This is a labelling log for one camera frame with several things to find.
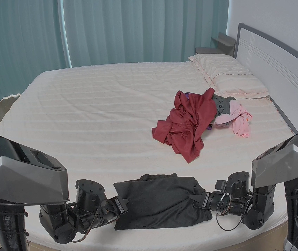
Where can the pale pink pillow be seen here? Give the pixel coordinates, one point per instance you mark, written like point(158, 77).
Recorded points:
point(230, 80)

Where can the grey bedside table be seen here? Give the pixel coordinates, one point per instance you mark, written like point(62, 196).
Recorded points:
point(226, 40)

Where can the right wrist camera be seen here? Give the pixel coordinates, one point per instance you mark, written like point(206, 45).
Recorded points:
point(221, 186)

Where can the grey garment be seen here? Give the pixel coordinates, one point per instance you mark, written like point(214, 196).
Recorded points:
point(223, 104)

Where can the pink garment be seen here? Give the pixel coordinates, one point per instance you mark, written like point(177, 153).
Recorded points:
point(239, 124)

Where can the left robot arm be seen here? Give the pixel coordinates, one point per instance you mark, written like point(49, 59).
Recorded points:
point(28, 176)

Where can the dark red garment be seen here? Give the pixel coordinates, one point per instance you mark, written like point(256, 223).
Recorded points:
point(188, 129)

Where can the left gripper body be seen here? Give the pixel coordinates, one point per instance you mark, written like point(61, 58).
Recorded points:
point(117, 208)

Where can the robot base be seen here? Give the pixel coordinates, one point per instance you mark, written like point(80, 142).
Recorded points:
point(295, 244)

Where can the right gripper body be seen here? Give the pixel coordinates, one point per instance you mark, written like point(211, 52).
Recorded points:
point(211, 201)

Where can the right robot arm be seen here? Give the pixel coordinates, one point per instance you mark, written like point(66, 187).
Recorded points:
point(282, 166)

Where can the bed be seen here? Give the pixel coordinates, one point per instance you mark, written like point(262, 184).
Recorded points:
point(99, 108)

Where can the blue-green curtain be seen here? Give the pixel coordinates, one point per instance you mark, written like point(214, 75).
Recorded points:
point(143, 22)
point(23, 35)

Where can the black garment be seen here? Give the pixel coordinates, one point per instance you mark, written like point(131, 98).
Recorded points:
point(159, 203)

